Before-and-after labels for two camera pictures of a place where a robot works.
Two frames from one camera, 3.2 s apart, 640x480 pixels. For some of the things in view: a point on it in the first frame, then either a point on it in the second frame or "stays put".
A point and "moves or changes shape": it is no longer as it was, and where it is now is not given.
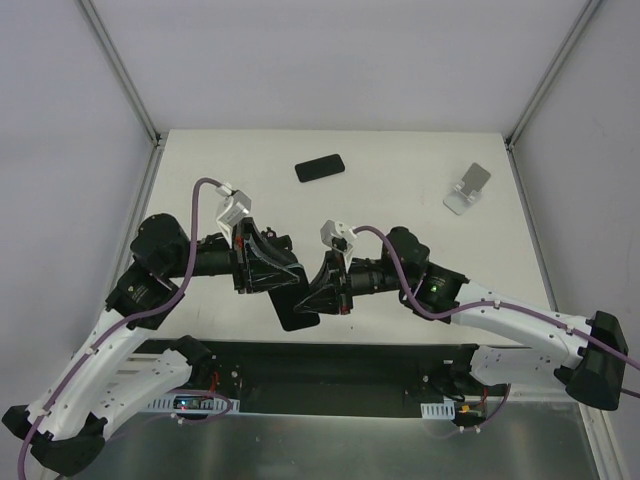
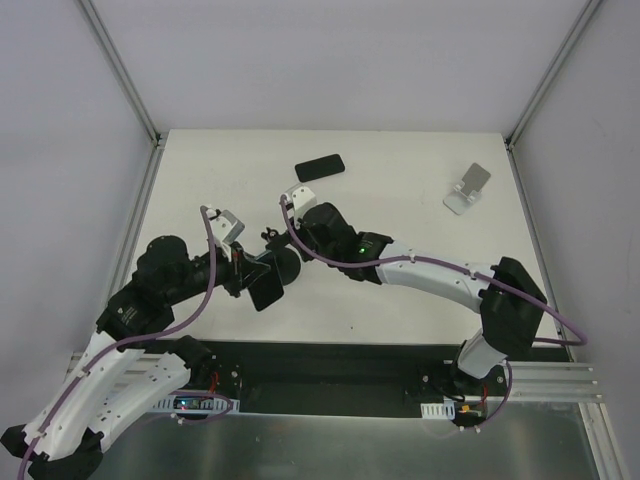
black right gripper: x=341 y=283 -> x=288 y=240
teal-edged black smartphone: x=284 y=299 moves or changes shape
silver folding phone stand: x=465 y=192 stays put
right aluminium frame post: x=512 y=135 stays put
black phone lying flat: x=319 y=167 stays put
